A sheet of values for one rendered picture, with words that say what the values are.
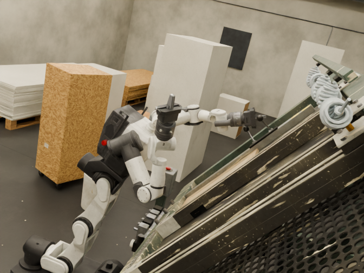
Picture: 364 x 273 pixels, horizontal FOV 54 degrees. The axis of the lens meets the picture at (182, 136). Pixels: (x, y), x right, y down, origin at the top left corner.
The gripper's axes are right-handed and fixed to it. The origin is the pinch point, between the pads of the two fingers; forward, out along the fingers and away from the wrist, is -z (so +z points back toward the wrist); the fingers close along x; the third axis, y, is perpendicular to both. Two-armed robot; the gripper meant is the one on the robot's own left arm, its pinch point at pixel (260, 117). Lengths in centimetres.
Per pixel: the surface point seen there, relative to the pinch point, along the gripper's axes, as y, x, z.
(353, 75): 133, -31, -30
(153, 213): 13, 54, 72
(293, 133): 53, -2, -18
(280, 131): 3.1, 8.5, -10.5
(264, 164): 53, 12, -4
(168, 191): -15, 51, 70
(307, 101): -20.9, -3.5, -26.8
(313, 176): 116, -5, -22
